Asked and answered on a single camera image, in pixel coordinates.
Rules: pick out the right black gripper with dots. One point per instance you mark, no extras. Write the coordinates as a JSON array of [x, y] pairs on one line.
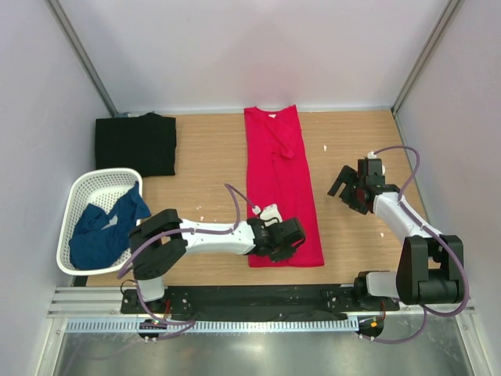
[[348, 175]]

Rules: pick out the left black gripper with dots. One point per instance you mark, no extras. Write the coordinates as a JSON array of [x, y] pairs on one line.
[[287, 253]]

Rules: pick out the red t shirt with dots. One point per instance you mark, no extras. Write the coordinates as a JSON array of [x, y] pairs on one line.
[[278, 173]]

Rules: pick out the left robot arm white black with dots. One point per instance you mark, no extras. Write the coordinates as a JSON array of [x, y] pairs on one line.
[[160, 242]]

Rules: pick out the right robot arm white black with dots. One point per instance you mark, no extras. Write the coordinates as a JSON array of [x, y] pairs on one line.
[[430, 269]]

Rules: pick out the folded black t shirt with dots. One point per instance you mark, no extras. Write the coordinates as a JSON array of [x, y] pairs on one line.
[[145, 143]]

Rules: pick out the blue t shirt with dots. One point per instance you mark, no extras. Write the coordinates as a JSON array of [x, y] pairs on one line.
[[100, 237]]

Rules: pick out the white plastic laundry basket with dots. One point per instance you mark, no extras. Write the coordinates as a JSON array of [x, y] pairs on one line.
[[102, 188]]

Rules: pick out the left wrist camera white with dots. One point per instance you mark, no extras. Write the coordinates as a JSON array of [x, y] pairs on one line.
[[269, 214]]

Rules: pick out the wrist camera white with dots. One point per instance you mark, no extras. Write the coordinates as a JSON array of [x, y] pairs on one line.
[[269, 214], [373, 156]]

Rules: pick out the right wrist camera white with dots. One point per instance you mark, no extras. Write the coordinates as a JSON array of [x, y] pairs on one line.
[[373, 156]]

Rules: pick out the white slotted cable duct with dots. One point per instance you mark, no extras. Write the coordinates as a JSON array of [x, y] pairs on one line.
[[148, 326]]

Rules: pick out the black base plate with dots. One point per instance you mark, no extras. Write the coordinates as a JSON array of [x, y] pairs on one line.
[[309, 302]]

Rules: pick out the right aluminium corner post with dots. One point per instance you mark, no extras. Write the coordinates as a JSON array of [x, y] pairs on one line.
[[437, 33]]

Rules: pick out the aluminium corner post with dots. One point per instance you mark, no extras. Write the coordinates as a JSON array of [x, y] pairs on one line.
[[80, 52], [437, 33]]

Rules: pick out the left aluminium corner post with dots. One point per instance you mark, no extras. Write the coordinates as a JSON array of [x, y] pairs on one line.
[[80, 52]]

